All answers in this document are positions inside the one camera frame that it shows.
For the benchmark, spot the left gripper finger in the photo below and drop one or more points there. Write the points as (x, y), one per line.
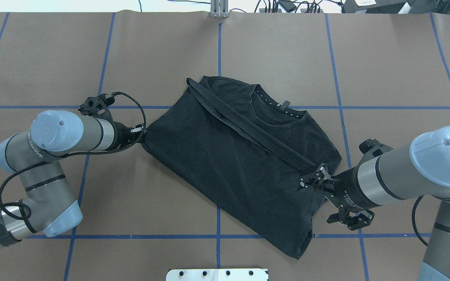
(137, 134)

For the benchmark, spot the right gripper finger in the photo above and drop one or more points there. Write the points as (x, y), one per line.
(317, 178)
(360, 220)

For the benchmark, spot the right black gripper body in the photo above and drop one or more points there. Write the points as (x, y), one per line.
(346, 192)

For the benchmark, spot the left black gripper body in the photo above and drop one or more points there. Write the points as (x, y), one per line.
(122, 135)

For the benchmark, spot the black graphic t-shirt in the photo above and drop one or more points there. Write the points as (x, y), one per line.
(246, 153)

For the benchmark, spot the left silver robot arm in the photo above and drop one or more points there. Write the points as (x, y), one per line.
(34, 156)

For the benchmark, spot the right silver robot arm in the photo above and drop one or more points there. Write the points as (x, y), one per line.
(385, 175)

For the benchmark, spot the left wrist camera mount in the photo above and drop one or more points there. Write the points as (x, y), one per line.
(97, 106)

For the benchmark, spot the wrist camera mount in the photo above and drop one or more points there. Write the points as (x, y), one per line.
(374, 148)
(97, 106)

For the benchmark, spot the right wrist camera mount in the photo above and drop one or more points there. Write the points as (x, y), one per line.
(374, 148)

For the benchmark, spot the white camera stand column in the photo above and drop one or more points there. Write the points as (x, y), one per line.
(227, 274)

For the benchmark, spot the aluminium frame post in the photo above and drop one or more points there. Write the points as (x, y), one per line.
(219, 8)

